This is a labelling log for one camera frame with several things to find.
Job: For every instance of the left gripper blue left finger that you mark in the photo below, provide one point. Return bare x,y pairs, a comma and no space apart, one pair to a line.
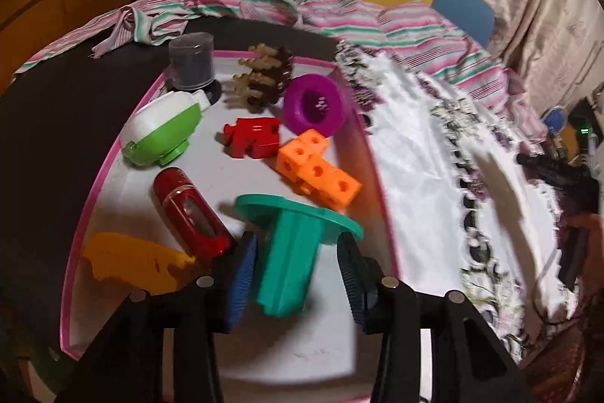
236,272

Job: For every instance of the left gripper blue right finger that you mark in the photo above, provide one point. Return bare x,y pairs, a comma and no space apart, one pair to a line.
361,276

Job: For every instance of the green flanged plastic toy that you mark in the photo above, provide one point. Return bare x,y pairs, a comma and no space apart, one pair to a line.
293,233

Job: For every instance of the red glossy bottle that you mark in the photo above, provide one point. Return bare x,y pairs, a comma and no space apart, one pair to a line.
198,226

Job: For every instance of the yellow plastic case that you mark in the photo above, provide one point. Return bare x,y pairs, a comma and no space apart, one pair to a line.
141,263

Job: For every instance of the orange cube block toy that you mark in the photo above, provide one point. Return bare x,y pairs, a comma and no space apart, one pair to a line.
301,162

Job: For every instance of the red puzzle piece block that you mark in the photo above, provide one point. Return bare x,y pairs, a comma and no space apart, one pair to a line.
257,137

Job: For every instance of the white green plastic container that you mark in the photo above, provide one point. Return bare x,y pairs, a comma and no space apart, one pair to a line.
158,133

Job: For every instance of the magenta plastic funnel cup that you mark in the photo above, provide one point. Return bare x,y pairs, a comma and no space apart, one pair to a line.
314,102

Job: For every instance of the brown scalp massage brush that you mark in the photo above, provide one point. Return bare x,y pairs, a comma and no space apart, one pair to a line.
268,77

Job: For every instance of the clear capped black jar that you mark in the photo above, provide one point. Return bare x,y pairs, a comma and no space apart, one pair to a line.
192,65

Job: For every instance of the person's right hand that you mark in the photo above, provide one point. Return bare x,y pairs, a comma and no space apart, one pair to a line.
592,269

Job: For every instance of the blue object on clutter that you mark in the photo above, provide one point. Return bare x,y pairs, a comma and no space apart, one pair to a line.
555,119

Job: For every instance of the pink shallow tray box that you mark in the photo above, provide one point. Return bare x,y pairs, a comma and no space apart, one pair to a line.
320,355

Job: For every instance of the white embroidered floral tablecloth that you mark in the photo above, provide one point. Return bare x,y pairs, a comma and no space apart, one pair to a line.
476,312

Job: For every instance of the pink green striped cloth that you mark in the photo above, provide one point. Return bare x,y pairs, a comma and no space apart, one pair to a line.
413,33

